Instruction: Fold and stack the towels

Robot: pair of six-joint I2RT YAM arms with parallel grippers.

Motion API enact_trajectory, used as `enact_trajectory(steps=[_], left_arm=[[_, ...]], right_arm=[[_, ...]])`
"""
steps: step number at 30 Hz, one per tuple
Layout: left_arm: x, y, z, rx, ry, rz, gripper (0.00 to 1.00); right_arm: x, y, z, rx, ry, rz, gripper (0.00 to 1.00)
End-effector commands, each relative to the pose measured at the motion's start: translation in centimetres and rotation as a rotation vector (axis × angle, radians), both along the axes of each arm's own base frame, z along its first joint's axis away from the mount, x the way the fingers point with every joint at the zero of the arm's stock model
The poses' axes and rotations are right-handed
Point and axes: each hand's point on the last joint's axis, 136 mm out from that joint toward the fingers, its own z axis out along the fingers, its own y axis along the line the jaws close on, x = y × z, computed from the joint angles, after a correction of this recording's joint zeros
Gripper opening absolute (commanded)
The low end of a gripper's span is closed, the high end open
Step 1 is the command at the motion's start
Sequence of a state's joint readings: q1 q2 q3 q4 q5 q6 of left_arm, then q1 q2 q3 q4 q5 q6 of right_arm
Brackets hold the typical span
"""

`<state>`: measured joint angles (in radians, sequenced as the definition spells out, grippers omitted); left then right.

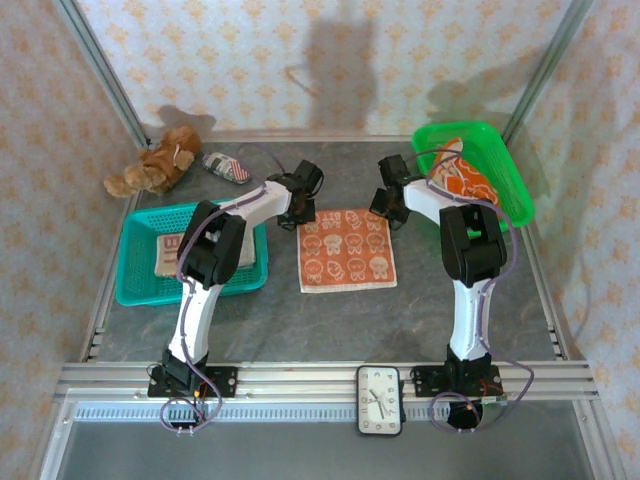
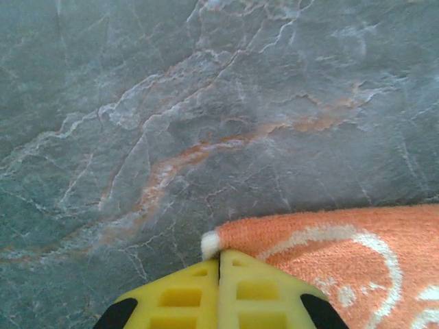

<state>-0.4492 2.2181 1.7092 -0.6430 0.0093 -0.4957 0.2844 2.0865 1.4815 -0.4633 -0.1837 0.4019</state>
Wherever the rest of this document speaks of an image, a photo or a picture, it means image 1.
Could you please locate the grey slotted cable duct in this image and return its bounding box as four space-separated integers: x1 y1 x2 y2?
74 404 581 421

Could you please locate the orange cream character towel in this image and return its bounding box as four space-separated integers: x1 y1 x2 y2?
297 206 400 295

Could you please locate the aluminium frame post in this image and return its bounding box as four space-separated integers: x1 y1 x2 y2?
52 0 151 149
499 0 596 146

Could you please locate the brown teddy bear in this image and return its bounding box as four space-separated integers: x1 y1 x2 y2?
103 124 204 199

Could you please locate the beige towel with letters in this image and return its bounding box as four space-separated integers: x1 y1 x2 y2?
153 233 257 280

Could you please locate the green plastic basket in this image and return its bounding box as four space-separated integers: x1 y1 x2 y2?
410 121 535 231

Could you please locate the white analog clock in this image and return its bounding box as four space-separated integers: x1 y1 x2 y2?
355 364 405 438

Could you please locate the orange lion towel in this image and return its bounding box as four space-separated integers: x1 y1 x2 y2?
430 138 502 207

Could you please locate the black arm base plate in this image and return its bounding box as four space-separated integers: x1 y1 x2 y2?
410 364 501 400
147 364 239 400

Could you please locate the teal plastic basket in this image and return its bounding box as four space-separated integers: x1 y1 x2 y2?
115 198 271 307

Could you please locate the aluminium frame beam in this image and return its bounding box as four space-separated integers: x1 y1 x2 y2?
572 399 629 480
37 394 81 480

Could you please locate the wide aluminium frame rail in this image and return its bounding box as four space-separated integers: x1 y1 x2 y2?
54 362 599 401

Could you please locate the striped toy car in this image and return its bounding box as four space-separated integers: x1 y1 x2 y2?
203 151 253 186

